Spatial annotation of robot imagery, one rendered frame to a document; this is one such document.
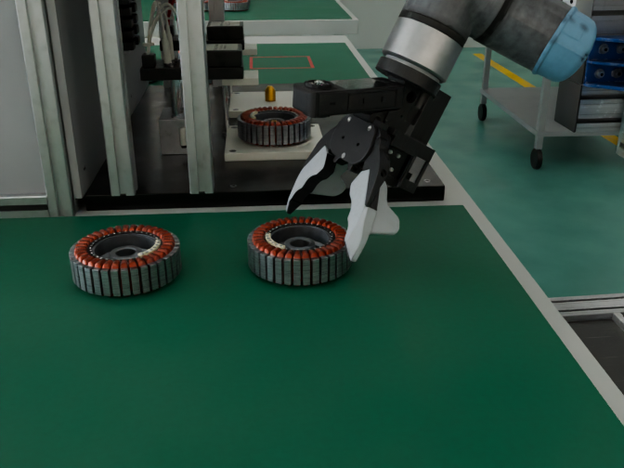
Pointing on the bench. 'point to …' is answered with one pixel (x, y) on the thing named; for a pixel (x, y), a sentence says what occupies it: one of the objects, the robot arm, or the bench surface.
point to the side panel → (31, 118)
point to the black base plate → (175, 187)
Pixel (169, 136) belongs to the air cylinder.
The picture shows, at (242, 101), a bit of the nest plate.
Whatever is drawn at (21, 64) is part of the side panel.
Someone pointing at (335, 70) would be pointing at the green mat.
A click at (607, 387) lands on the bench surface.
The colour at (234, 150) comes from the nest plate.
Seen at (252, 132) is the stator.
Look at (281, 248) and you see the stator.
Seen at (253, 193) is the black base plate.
